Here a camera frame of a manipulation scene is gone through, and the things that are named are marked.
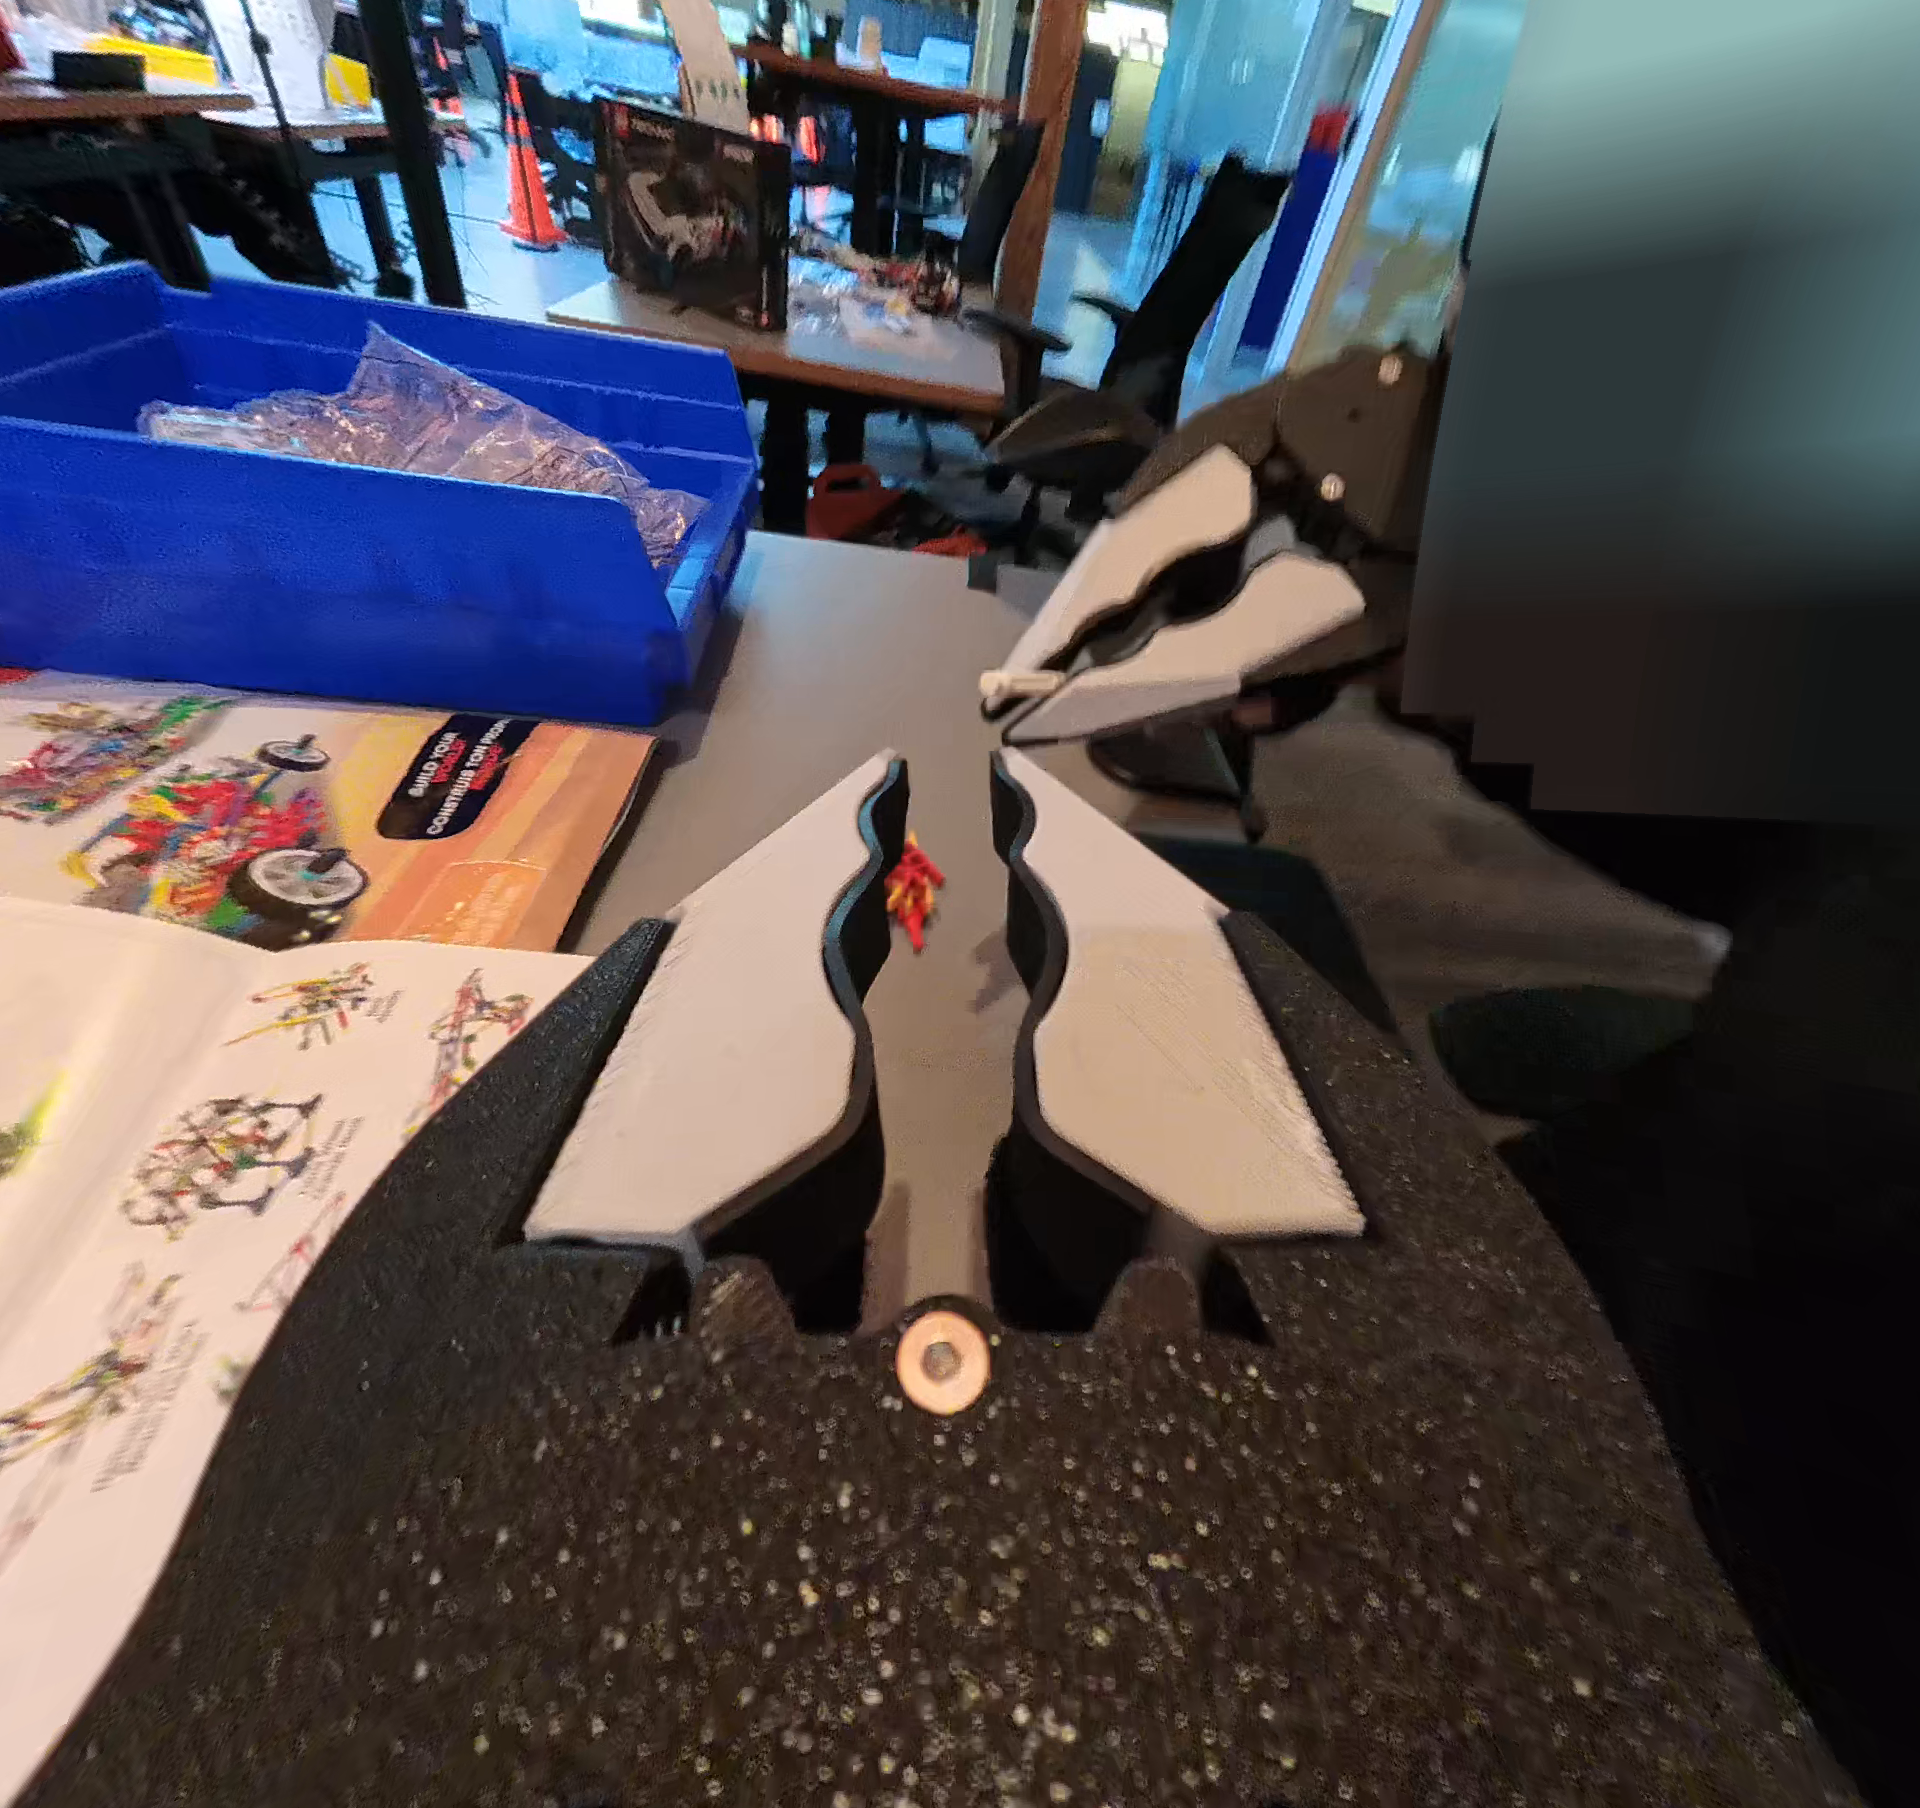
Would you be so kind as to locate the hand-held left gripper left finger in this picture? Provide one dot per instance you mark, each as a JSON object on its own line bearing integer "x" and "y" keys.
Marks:
{"x": 705, "y": 1057}

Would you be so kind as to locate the red connector piece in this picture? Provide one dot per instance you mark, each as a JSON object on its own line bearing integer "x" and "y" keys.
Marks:
{"x": 915, "y": 871}

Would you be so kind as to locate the red bag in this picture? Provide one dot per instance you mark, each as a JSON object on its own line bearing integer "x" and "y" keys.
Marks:
{"x": 854, "y": 503}

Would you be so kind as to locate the black metal pole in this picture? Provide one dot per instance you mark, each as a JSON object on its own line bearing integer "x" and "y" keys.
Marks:
{"x": 397, "y": 84}

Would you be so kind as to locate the orange traffic cone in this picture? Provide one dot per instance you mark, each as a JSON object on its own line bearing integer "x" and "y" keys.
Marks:
{"x": 530, "y": 182}

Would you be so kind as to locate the white printed board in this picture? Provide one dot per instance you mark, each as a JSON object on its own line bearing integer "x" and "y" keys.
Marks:
{"x": 682, "y": 10}

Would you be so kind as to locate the wooden post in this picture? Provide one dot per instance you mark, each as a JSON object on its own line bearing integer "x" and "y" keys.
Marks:
{"x": 1050, "y": 84}

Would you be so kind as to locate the wooden work table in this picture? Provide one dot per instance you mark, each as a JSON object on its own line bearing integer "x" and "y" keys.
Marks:
{"x": 884, "y": 345}

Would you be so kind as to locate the yellow connector piece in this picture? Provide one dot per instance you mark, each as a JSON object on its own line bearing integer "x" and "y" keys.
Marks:
{"x": 915, "y": 929}

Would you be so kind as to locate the black printed toy box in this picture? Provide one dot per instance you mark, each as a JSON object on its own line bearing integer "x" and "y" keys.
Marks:
{"x": 692, "y": 210}

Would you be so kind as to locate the white rod piece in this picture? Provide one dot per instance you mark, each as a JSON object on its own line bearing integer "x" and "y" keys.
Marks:
{"x": 1021, "y": 681}

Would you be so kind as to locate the blue plastic bin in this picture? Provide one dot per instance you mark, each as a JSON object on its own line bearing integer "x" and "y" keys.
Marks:
{"x": 330, "y": 576}

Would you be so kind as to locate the white building instruction booklet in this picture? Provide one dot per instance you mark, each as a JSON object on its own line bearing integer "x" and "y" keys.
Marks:
{"x": 180, "y": 1164}

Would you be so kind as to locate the black office chair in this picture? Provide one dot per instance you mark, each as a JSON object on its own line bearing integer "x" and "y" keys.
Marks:
{"x": 1170, "y": 294}

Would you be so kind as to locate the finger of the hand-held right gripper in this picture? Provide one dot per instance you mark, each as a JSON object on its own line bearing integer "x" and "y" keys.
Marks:
{"x": 1170, "y": 526}
{"x": 1245, "y": 629}

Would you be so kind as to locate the clear plastic bag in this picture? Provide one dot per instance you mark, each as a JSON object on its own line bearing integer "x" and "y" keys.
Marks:
{"x": 450, "y": 429}

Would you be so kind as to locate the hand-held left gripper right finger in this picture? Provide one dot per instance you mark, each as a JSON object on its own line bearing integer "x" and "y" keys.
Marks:
{"x": 1186, "y": 1057}

